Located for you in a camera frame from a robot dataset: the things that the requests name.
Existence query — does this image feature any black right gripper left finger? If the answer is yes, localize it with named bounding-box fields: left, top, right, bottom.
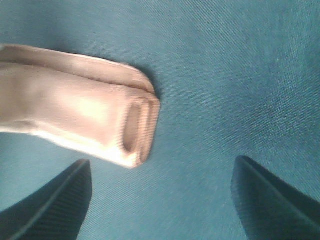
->
left=0, top=159, right=92, bottom=240

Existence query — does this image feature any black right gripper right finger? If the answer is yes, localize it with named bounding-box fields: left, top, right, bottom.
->
left=231, top=156, right=320, bottom=240

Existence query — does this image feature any brown towel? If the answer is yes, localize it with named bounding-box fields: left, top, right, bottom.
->
left=0, top=44, right=160, bottom=168

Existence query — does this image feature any black tablecloth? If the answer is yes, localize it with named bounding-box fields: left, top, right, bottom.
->
left=0, top=0, right=320, bottom=240

